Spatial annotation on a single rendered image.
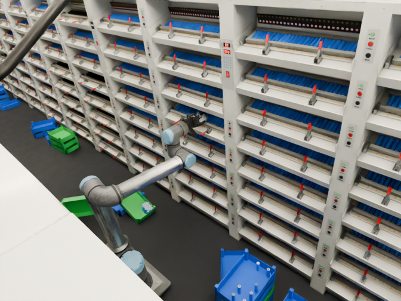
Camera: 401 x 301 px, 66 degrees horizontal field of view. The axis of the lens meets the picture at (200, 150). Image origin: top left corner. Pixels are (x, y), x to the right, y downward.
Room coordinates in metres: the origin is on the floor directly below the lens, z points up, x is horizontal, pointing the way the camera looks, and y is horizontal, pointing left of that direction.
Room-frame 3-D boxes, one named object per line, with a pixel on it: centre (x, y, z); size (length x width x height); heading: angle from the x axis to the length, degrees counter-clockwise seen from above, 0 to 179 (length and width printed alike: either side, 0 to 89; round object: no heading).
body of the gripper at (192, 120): (1.83, 0.05, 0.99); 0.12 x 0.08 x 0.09; 134
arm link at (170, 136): (1.72, 0.17, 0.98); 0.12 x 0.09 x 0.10; 134
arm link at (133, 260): (1.28, 0.52, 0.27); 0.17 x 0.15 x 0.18; 37
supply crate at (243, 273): (0.99, -0.18, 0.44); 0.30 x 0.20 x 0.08; 136
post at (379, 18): (1.22, -0.75, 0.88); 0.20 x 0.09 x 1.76; 133
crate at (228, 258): (1.34, -0.16, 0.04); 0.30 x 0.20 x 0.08; 173
